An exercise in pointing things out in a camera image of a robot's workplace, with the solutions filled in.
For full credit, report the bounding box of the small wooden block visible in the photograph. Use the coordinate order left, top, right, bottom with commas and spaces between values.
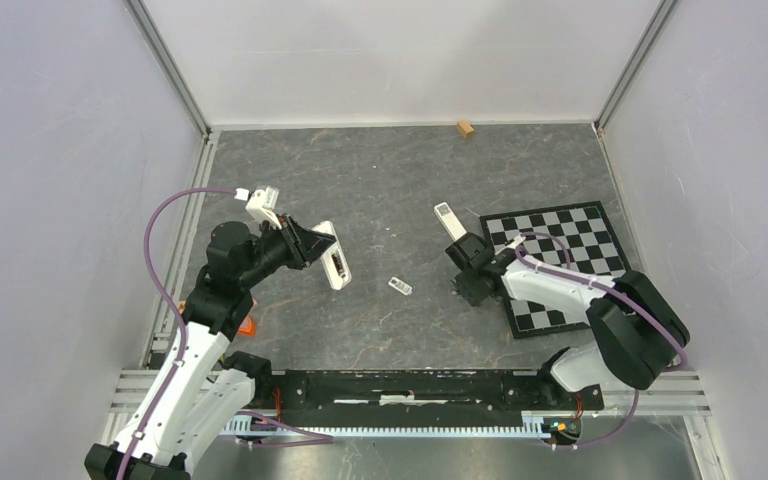
456, 120, 475, 139

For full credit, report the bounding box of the white label sticker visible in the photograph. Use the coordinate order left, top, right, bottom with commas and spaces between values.
388, 277, 413, 296

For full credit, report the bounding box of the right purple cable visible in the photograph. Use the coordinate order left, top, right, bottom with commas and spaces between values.
513, 231, 690, 452

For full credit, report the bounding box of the orange semicircle toy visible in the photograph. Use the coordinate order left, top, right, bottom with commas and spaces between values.
237, 316, 257, 336

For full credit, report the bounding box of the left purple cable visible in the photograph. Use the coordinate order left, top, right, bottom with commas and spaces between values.
113, 187, 336, 480

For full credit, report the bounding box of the black white chessboard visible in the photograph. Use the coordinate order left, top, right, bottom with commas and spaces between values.
479, 201, 630, 339

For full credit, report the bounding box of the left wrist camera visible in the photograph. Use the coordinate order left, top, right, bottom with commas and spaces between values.
234, 185, 282, 230

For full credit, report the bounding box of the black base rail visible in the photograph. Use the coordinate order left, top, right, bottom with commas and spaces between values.
247, 369, 605, 428

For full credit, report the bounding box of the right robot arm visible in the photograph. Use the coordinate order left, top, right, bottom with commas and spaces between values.
445, 232, 690, 408

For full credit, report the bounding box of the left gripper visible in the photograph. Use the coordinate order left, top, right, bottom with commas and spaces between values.
238, 213, 335, 289

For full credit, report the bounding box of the purple cable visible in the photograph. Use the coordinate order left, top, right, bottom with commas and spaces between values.
513, 231, 690, 452
113, 187, 336, 480

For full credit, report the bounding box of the white remote control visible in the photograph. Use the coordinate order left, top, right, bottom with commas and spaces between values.
313, 220, 352, 291
434, 202, 467, 242

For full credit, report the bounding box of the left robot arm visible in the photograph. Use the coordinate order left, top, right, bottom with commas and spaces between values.
84, 215, 341, 479

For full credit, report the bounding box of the slotted cable duct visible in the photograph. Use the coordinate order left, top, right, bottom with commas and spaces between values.
219, 415, 550, 440

